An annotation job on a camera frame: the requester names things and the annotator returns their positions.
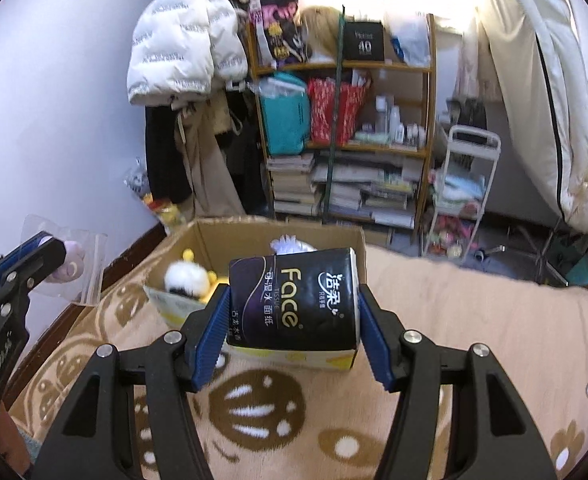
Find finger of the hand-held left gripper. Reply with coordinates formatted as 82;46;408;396
0;231;55;281
0;239;71;321

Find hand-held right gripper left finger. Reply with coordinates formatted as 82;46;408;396
31;285;232;480

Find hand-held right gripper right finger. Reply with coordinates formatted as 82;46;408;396
356;285;560;480

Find purple plush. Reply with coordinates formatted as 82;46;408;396
21;215;109;307

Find yellow dog plush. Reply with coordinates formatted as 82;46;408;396
164;249;222;303

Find black tissue pack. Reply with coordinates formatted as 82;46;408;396
226;247;361;351

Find printed cardboard box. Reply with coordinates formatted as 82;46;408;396
143;216;367;372

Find purple white-haired plush doll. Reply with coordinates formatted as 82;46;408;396
270;234;320;256

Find beige patterned blanket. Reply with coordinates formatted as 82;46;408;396
6;245;588;480

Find pile of small toys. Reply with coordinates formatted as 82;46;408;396
124;160;195;233

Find beige hanging garment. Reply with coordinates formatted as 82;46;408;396
174;95;247;218

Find black hanging garment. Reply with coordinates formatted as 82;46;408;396
144;104;195;206

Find stack of books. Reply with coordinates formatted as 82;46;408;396
266;152;422;228

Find metal chair base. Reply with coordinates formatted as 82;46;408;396
474;225;575;288

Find green pole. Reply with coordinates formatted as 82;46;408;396
321;5;347;226

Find teal cloth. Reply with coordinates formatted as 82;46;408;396
564;255;588;288

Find row of small bottles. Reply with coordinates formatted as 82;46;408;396
356;94;427;147

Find teal bag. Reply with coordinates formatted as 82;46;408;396
256;72;311;157

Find white trolley cart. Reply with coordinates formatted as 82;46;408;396
421;125;502;261

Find red gift bag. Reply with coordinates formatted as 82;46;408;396
306;77;370;146

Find dark bag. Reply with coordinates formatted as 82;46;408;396
446;97;487;128

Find white puffer jacket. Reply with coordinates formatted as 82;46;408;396
126;0;249;107

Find wooden shelf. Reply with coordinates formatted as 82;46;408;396
246;12;437;231

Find black box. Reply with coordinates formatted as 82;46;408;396
343;21;386;63

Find clear plastic bag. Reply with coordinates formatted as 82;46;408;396
386;15;432;67

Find printed tote bag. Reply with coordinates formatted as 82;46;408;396
249;0;307;68

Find blonde wig head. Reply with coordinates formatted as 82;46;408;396
299;6;342;63

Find cream hanging duvet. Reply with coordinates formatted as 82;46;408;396
476;0;588;246

